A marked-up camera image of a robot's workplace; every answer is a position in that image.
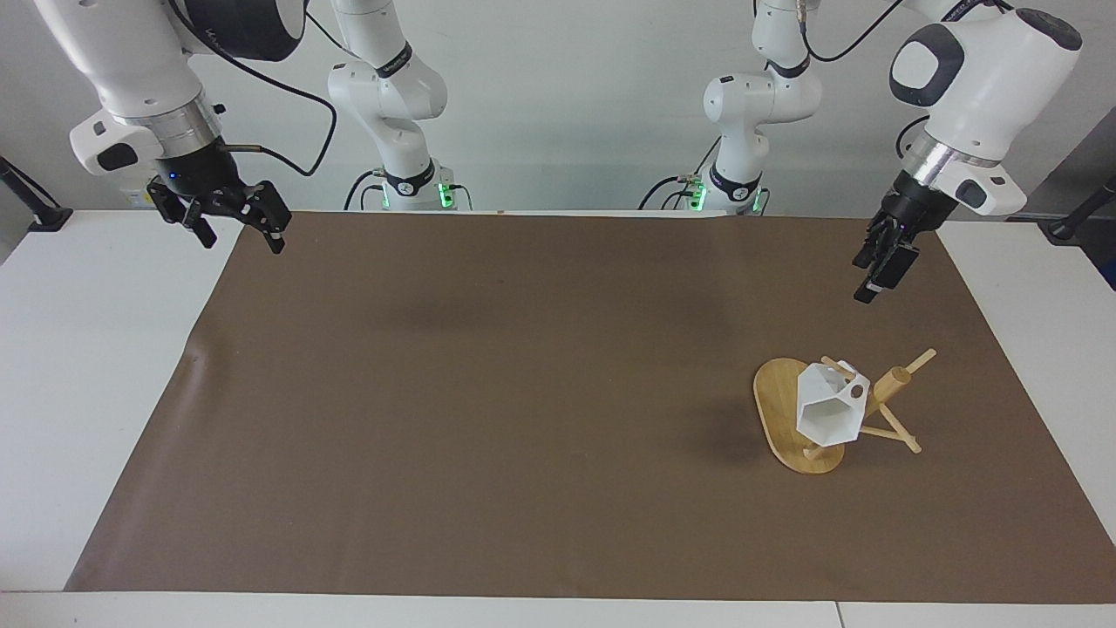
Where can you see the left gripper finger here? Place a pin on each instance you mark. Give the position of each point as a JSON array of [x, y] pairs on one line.
[[893, 267], [870, 242]]

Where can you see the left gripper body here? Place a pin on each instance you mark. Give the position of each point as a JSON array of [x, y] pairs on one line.
[[912, 203]]

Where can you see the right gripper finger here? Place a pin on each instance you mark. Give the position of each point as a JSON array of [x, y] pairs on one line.
[[193, 215], [266, 213]]

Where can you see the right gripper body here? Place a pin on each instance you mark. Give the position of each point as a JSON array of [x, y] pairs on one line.
[[199, 170]]

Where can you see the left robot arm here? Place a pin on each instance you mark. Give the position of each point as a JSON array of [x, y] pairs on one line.
[[985, 78]]

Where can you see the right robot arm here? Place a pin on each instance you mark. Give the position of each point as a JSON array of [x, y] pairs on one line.
[[131, 61]]

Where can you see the white faceted cup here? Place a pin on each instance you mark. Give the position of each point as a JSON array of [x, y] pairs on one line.
[[824, 410]]

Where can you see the wooden cup rack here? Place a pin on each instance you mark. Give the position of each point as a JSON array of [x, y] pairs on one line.
[[780, 410]]

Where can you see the black stand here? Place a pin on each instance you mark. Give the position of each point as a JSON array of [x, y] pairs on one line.
[[1077, 218], [39, 209]]

